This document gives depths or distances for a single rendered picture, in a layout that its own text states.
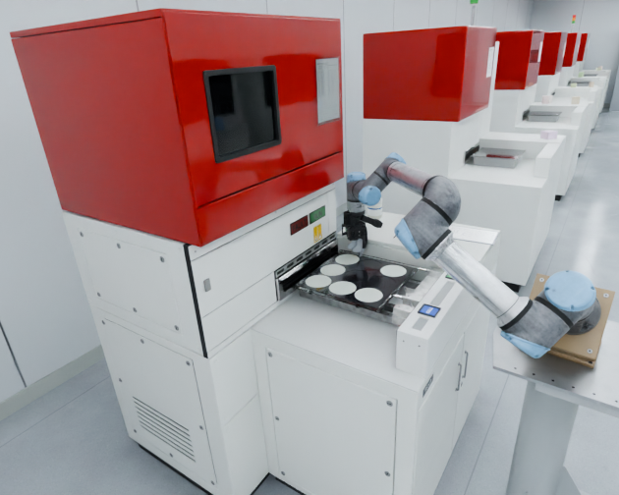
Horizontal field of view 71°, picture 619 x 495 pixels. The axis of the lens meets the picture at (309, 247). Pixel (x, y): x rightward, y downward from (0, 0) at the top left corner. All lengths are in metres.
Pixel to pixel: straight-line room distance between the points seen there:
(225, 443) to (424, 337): 0.85
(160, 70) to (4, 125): 1.53
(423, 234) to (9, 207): 2.06
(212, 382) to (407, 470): 0.68
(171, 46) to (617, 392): 1.46
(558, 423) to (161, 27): 1.63
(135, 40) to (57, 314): 1.96
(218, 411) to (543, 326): 1.06
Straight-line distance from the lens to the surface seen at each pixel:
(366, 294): 1.59
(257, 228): 1.49
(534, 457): 1.84
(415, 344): 1.31
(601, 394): 1.48
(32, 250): 2.73
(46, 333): 2.90
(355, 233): 1.79
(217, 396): 1.59
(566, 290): 1.34
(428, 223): 1.29
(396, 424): 1.46
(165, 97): 1.19
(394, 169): 1.59
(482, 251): 1.82
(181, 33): 1.19
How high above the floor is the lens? 1.70
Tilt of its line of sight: 24 degrees down
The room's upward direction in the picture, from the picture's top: 3 degrees counter-clockwise
